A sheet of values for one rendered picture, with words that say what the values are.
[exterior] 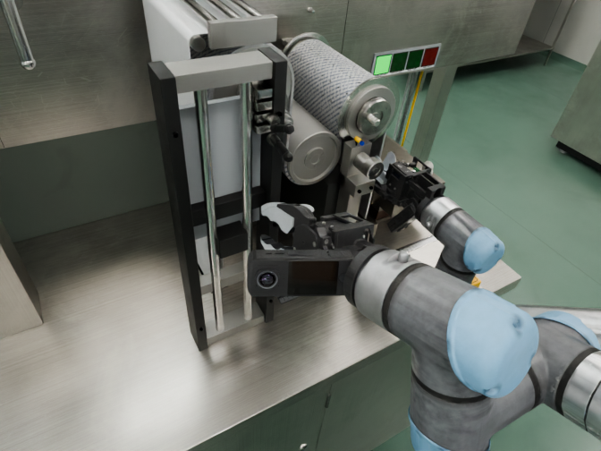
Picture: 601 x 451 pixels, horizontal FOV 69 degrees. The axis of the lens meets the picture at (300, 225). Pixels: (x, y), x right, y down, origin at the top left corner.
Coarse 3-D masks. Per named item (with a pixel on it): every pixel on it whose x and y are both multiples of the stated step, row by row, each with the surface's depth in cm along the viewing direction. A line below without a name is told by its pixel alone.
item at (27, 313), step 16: (0, 224) 75; (0, 240) 71; (0, 256) 72; (16, 256) 80; (0, 272) 74; (16, 272) 75; (0, 288) 75; (16, 288) 77; (32, 288) 86; (0, 304) 77; (16, 304) 79; (32, 304) 81; (0, 320) 80; (16, 320) 81; (32, 320) 83; (0, 336) 82
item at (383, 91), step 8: (376, 88) 82; (384, 88) 83; (360, 96) 81; (368, 96) 82; (376, 96) 83; (384, 96) 84; (392, 96) 85; (352, 104) 82; (360, 104) 82; (392, 104) 86; (352, 112) 82; (392, 112) 88; (352, 120) 84; (352, 128) 85; (384, 128) 90; (352, 136) 86; (360, 136) 88; (368, 136) 89; (376, 136) 90
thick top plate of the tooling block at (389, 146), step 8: (384, 144) 120; (392, 144) 121; (384, 152) 117; (400, 152) 118; (400, 160) 116; (408, 160) 115; (384, 200) 107; (384, 208) 108; (392, 208) 105; (400, 208) 106; (392, 216) 106
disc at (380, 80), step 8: (368, 80) 81; (376, 80) 81; (384, 80) 82; (360, 88) 81; (368, 88) 82; (392, 88) 85; (352, 96) 81; (344, 104) 81; (344, 112) 82; (344, 120) 84; (392, 120) 90; (344, 128) 85; (344, 136) 86
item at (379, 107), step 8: (368, 104) 82; (376, 104) 82; (384, 104) 84; (360, 112) 83; (368, 112) 83; (376, 112) 84; (384, 112) 85; (360, 120) 83; (384, 120) 86; (360, 128) 84; (368, 128) 85; (376, 128) 87
